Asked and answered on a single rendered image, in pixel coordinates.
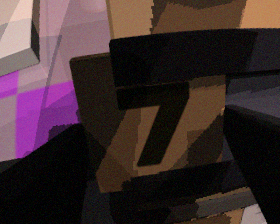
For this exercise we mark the grey paper ticket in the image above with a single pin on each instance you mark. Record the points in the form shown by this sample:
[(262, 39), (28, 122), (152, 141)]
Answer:
[(252, 215)]

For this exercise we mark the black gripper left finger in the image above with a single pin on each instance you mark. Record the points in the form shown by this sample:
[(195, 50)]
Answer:
[(47, 186)]

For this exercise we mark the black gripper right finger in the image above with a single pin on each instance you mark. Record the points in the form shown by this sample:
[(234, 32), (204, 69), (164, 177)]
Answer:
[(254, 140)]

